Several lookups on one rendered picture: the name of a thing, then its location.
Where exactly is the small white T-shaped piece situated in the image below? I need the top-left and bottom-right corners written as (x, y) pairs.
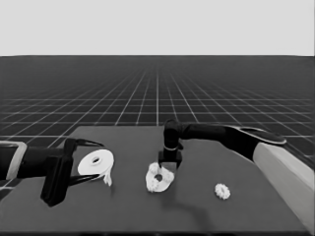
top-left (102, 166), bottom-right (113, 188)

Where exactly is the white round carrier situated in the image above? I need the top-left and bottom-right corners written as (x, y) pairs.
top-left (145, 162), bottom-right (175, 194)

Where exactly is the large thick white disc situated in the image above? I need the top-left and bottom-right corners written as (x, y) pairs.
top-left (77, 148), bottom-right (115, 181)

